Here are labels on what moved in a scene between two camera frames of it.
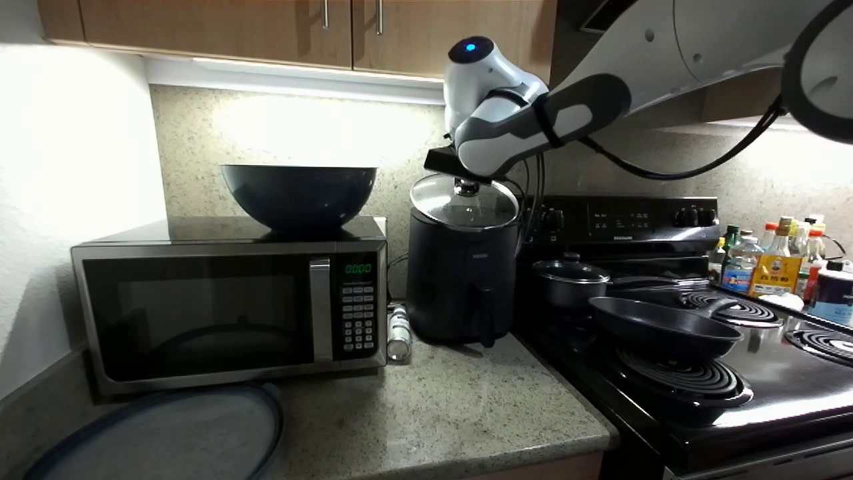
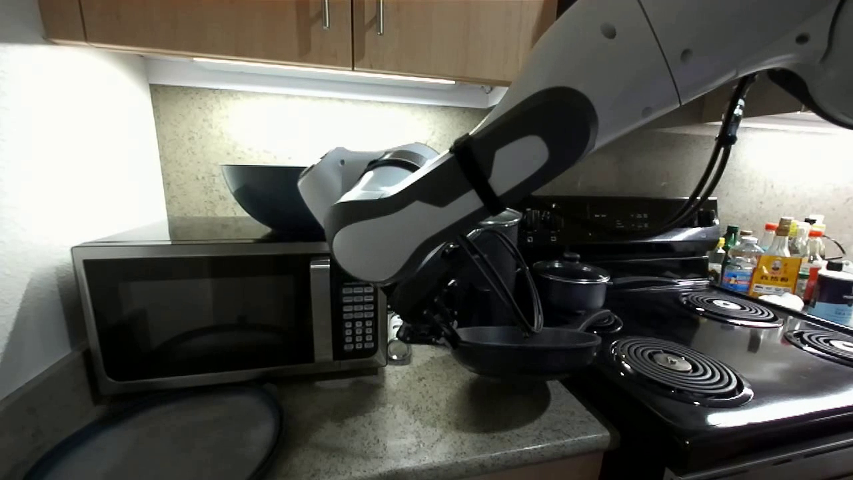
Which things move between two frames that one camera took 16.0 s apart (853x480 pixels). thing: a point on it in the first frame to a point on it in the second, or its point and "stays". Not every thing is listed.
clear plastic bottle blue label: x=739 y=263 stays
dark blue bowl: x=303 y=197 stays
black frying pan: x=661 y=329 to x=534 y=349
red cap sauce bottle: x=811 y=264 stays
